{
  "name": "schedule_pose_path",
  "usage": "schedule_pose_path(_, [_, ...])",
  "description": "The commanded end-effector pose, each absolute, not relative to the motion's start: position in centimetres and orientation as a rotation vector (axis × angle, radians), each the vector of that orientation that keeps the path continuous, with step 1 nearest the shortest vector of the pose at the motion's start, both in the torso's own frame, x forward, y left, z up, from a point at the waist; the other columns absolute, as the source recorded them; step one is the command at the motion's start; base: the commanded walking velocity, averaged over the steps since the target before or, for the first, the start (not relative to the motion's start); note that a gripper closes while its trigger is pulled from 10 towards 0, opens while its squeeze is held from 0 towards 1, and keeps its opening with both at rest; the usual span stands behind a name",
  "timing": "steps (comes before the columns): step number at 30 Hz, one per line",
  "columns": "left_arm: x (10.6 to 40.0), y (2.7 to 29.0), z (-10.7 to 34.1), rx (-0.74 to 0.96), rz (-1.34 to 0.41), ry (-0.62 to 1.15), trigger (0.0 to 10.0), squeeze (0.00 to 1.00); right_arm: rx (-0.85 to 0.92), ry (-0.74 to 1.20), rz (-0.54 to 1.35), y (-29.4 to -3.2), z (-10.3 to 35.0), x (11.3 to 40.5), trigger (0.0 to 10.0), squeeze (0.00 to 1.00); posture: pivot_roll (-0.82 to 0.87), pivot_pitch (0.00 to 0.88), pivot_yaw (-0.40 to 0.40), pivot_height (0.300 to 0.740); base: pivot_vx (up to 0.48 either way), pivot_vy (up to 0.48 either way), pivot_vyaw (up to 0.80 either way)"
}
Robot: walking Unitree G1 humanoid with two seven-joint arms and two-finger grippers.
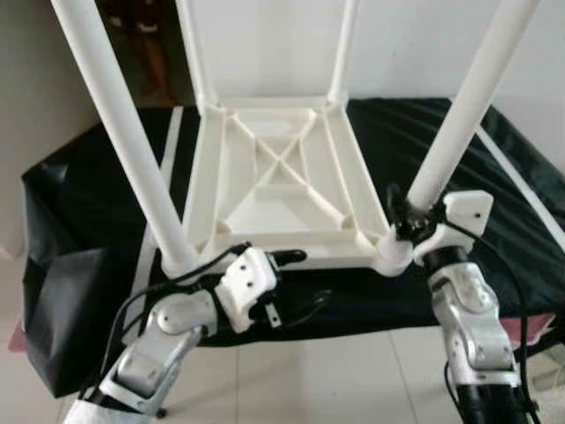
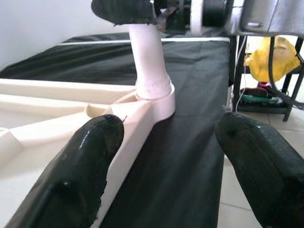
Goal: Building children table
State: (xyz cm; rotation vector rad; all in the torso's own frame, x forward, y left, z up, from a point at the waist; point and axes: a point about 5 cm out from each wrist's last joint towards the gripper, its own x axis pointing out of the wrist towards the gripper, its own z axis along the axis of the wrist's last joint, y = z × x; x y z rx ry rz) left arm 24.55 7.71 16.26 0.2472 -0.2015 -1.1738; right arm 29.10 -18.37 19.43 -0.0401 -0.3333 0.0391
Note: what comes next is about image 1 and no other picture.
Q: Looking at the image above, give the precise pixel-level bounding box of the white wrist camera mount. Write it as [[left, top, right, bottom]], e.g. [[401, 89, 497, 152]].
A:
[[413, 190, 495, 266], [215, 247, 282, 335]]

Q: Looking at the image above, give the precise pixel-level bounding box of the white tape strip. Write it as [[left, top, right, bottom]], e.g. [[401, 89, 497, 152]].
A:
[[477, 128, 565, 248], [124, 106, 185, 345]]

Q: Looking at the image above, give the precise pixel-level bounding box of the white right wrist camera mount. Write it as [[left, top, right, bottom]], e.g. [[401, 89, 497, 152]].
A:
[[413, 190, 495, 266]]

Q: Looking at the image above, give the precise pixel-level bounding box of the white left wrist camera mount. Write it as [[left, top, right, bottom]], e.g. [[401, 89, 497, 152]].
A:
[[215, 247, 282, 335]]

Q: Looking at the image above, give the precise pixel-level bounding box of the red patterned cloth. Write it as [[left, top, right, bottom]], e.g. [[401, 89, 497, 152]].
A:
[[7, 320, 27, 354], [503, 311, 557, 347]]

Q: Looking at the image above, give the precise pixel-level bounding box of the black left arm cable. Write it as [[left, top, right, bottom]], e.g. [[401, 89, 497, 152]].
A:
[[84, 243, 252, 398]]

